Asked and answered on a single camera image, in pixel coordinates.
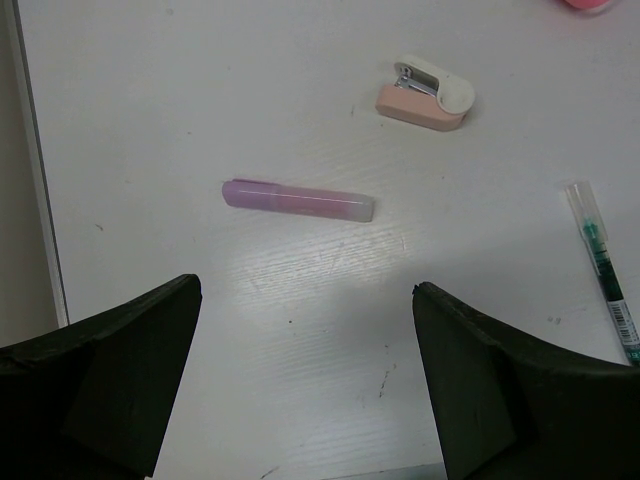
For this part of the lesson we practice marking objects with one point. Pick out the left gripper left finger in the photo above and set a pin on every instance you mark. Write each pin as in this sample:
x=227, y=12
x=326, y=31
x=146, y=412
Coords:
x=93, y=400

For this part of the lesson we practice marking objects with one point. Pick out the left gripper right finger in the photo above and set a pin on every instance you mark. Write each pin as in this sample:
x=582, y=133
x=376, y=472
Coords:
x=508, y=405

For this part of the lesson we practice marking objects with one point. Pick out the green gel pen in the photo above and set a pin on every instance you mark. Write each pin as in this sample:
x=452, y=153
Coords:
x=594, y=235

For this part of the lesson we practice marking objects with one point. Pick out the pink glue bottle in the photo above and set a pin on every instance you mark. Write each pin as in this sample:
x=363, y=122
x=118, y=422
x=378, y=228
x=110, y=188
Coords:
x=587, y=4

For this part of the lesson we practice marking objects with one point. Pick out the purple pink highlighter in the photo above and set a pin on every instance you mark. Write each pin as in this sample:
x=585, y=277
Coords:
x=278, y=198

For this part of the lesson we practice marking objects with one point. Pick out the pink white mini stapler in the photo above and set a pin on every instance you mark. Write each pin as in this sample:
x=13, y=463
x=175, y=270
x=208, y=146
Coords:
x=426, y=95

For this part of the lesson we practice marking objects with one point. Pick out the aluminium frame rail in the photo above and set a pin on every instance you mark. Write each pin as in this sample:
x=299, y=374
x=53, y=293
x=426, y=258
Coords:
x=30, y=121

